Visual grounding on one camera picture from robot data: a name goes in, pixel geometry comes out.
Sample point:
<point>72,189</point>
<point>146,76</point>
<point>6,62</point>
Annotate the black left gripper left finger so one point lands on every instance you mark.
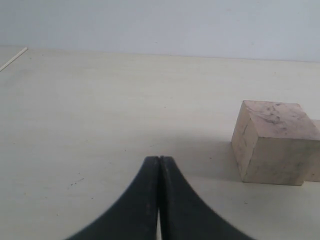
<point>134,216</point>

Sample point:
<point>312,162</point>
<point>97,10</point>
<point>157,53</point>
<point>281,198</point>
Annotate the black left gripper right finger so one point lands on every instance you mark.
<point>183,214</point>

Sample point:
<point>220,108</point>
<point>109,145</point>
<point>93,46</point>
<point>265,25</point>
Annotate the second largest wooden cube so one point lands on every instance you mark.
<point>311,148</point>

